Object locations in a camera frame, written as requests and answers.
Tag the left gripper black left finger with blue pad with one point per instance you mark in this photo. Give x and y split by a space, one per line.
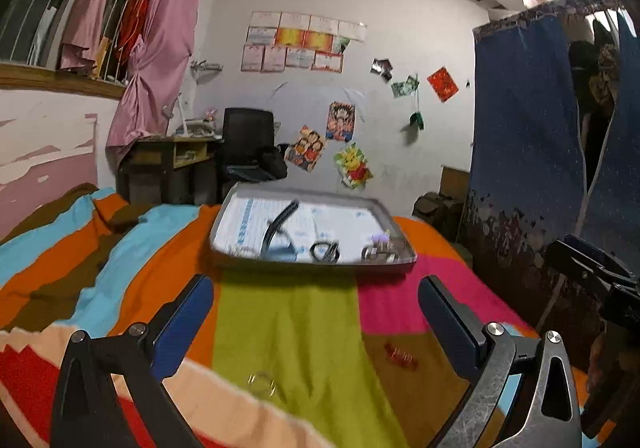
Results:
86 410

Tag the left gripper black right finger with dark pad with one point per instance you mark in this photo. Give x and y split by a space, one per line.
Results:
544 410

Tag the large silver bangle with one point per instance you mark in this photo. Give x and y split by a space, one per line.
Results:
243 251

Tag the black rhinestone hair clip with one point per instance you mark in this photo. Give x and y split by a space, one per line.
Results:
332 253

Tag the grey jewelry tray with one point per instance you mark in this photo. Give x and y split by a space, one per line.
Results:
321 217

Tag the dark blue wardrobe curtain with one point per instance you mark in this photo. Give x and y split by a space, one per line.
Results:
556 140

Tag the colourful striped bed blanket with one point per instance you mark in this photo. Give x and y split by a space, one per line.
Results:
278 362

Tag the silver clip with pink gem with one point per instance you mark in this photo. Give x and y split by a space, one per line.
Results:
383 248

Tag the blue-grey headband in tray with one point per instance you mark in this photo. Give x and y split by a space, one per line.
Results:
283 253

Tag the wooden desk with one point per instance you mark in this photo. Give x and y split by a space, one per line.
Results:
161 157

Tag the yellow bear poster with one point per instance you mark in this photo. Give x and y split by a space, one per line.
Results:
353 167

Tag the black office chair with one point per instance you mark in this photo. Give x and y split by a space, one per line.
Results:
248 152

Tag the white desk lamp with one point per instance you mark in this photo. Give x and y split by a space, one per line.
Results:
176 119

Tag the cartoon boy poster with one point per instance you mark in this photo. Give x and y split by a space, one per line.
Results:
340 125

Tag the cartoon family poster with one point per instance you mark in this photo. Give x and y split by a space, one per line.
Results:
306 151

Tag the pink curtain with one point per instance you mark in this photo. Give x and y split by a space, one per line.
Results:
156 65

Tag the green wall hook ornament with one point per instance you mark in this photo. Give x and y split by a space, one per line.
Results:
416 121

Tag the red paper wall decoration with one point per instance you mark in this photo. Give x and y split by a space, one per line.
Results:
443 84

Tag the green wall pictures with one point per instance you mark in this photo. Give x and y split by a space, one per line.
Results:
406 88

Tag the wall photos cluster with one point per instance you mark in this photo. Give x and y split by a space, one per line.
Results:
382 68

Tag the wall certificates cluster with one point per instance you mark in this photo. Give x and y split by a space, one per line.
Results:
277 40

